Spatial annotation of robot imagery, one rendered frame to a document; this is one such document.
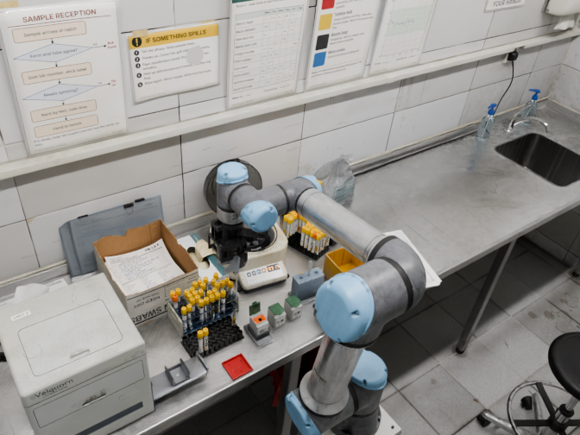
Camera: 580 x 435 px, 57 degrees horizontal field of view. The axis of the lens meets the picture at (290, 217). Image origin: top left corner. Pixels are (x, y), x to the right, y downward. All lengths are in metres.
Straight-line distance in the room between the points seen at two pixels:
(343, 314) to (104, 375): 0.64
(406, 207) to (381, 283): 1.37
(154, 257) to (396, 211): 1.02
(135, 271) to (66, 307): 0.45
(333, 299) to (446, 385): 1.93
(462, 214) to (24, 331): 1.71
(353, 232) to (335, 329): 0.24
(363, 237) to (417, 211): 1.21
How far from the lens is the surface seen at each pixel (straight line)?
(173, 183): 1.91
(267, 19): 1.80
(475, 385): 2.91
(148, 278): 1.80
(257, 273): 1.82
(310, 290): 1.79
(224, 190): 1.29
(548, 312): 3.45
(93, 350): 1.33
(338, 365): 1.11
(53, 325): 1.40
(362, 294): 0.94
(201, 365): 1.59
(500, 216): 2.44
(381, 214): 2.24
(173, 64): 1.71
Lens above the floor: 2.21
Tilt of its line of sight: 38 degrees down
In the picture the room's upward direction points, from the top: 6 degrees clockwise
